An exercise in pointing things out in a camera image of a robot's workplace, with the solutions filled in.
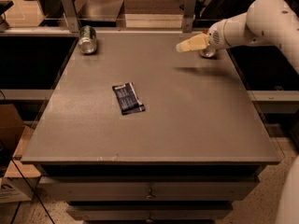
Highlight left metal bracket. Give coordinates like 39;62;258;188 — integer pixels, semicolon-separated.
61;0;80;33

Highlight lower grey drawer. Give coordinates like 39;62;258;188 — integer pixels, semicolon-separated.
66;203;232;221

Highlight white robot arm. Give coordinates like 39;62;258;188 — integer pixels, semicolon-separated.
177;0;299;224

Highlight drawer knob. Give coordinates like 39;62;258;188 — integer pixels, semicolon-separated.
146;189;155;200
145;214;154;223

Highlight white labelled box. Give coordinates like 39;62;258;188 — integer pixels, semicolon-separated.
0;161;41;203

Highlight lower drawer knob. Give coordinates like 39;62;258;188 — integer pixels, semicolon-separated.
145;214;154;223

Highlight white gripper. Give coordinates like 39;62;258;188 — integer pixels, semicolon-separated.
176;19;231;52

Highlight metal bracket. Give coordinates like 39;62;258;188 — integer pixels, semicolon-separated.
61;0;80;33
182;0;196;33

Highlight brown cardboard box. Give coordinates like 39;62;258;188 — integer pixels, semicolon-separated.
0;105;34;159

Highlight upper grey drawer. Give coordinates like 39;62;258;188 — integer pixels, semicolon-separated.
39;177;259;202

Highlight green soda can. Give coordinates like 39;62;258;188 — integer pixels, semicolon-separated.
78;25;97;54

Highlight right metal bracket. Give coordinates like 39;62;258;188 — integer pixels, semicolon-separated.
182;0;196;33

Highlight black cable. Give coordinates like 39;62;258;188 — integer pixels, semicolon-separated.
0;140;55;224

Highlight dark blue snack packet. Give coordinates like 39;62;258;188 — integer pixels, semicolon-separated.
112;82;145;115

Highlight upper drawer knob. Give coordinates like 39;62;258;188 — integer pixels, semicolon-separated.
146;189;155;200

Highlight grey drawer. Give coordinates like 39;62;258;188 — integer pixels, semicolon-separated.
39;177;259;202
66;203;232;221

